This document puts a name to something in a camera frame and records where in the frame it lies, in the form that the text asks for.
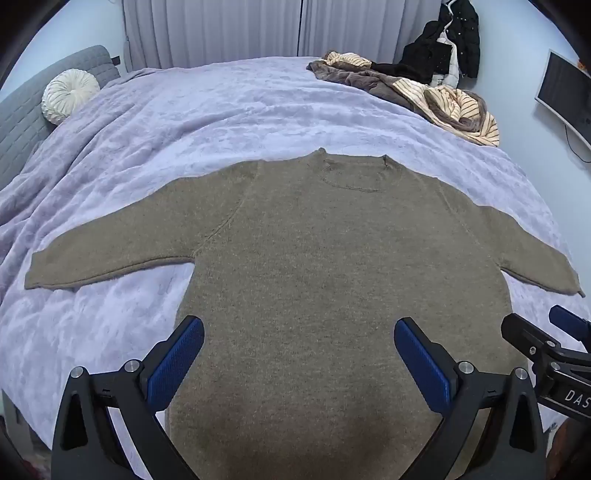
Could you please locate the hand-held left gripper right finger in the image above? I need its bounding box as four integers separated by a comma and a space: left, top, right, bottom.
393, 316, 548, 480

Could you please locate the olive brown knitted sweater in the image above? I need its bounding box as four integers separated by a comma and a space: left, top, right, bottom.
24, 148, 586, 480

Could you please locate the grey quilted headboard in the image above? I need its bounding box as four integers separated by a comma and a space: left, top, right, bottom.
0, 45, 122, 190

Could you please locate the white garment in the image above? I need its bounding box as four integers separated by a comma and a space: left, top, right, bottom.
436, 28, 462, 88

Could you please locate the lavender fleece blanket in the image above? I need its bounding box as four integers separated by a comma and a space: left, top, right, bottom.
0, 56, 591, 455

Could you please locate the black monitor cable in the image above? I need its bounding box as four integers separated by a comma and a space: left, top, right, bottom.
564, 122, 591, 163

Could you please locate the grey curtain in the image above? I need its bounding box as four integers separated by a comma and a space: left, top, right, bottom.
121, 0, 303, 72
299, 0, 444, 61

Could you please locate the round cream pleated pillow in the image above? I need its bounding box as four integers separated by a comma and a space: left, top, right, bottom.
41, 69, 101, 125

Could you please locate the black puffer jacket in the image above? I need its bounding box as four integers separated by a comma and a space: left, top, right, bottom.
372, 0, 481, 88

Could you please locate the brown striped fleece blanket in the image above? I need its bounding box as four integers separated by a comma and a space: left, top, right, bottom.
307, 52, 500, 147

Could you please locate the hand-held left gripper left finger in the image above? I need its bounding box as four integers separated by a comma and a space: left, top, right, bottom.
51, 315, 205, 480

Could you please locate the curved computer monitor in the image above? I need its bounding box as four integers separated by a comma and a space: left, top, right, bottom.
534, 48, 591, 153

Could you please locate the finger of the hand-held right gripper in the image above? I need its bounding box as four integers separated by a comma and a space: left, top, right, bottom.
501, 313, 561, 370
549, 305, 591, 344

